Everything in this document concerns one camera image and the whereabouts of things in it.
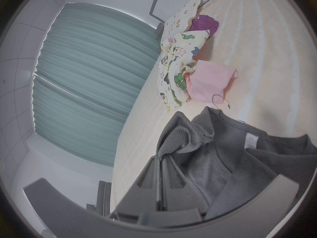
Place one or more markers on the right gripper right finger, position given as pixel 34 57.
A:
pixel 178 197

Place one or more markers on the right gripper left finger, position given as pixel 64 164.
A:
pixel 146 197

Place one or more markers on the black T-shirt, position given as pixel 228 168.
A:
pixel 235 162

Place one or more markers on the black slatted chair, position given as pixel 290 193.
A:
pixel 104 197

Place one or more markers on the blue-green curtain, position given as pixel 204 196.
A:
pixel 79 123
pixel 99 53

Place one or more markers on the pink garment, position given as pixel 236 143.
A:
pixel 210 79

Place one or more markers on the white printed pyjama top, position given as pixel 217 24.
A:
pixel 178 58

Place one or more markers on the bed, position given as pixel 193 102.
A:
pixel 267 58

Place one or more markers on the purple garment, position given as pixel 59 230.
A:
pixel 204 25

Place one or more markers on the white printed pillow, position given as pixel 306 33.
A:
pixel 182 18

